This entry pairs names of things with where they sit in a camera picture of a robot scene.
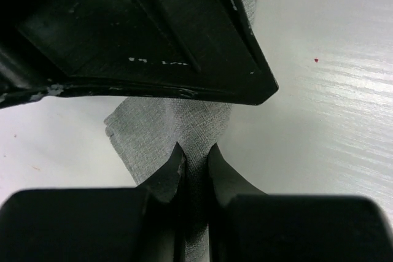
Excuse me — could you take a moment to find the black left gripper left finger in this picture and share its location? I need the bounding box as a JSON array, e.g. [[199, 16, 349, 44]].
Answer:
[[137, 144, 187, 261]]

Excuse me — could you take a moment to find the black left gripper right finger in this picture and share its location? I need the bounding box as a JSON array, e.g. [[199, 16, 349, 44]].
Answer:
[[207, 144, 269, 261]]

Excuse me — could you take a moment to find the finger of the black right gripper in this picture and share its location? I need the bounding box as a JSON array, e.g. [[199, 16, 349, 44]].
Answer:
[[1, 0, 278, 108]]

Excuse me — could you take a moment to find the grey cloth napkin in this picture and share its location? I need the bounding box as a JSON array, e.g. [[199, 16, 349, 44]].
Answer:
[[105, 0, 278, 261]]

